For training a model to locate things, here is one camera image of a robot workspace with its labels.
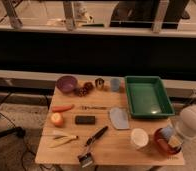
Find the blue grey cup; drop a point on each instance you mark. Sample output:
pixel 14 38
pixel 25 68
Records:
pixel 115 84

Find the yellow banana peel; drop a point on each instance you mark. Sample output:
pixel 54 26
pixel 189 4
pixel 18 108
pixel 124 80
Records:
pixel 61 138

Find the white cup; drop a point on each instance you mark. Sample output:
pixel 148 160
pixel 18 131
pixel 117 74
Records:
pixel 139 138

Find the red bowl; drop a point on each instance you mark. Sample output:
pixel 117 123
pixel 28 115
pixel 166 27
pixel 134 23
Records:
pixel 163 146

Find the blue yellow sponge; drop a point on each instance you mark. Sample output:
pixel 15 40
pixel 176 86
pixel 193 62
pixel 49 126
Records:
pixel 172 139

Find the dark red grapes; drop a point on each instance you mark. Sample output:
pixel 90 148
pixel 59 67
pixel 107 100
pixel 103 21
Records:
pixel 84 90

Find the black rectangular block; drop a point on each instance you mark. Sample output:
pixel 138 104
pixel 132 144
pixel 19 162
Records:
pixel 85 120

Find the green plastic tray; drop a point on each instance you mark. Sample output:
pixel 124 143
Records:
pixel 147 98

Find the wooden table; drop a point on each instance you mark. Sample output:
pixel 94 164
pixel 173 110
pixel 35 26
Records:
pixel 113 148

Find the orange carrot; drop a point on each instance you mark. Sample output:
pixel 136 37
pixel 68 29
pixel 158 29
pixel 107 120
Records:
pixel 62 108

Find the peach apple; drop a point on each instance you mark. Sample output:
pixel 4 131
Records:
pixel 57 119

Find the black-handled brush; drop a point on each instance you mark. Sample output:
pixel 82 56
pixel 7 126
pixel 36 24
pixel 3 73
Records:
pixel 85 158

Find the purple bowl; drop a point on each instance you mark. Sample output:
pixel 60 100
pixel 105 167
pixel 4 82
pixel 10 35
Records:
pixel 67 83

